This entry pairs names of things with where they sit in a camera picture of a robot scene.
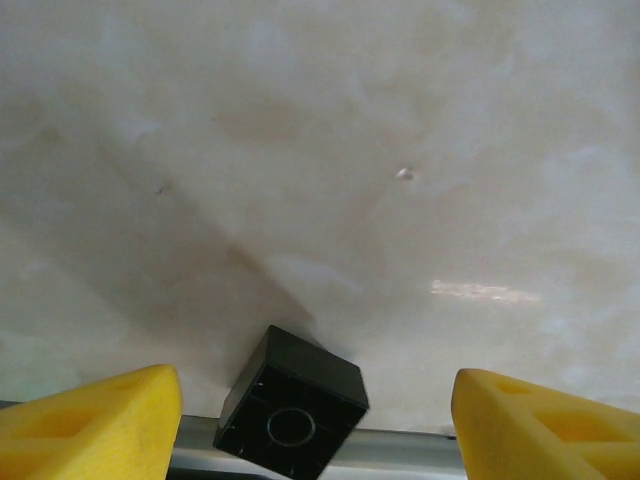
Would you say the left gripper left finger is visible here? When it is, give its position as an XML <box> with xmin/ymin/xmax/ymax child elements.
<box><xmin>0</xmin><ymin>363</ymin><xmax>183</xmax><ymax>480</ymax></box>

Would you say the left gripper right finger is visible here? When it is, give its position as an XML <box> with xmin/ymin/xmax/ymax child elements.
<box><xmin>451</xmin><ymin>368</ymin><xmax>640</xmax><ymax>480</ymax></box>

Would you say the black square lego brick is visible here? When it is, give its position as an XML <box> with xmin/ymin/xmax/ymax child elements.
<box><xmin>213</xmin><ymin>324</ymin><xmax>371</xmax><ymax>480</ymax></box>

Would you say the wide aluminium frame rail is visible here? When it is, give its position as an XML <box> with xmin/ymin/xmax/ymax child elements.
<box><xmin>167</xmin><ymin>412</ymin><xmax>469</xmax><ymax>480</ymax></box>

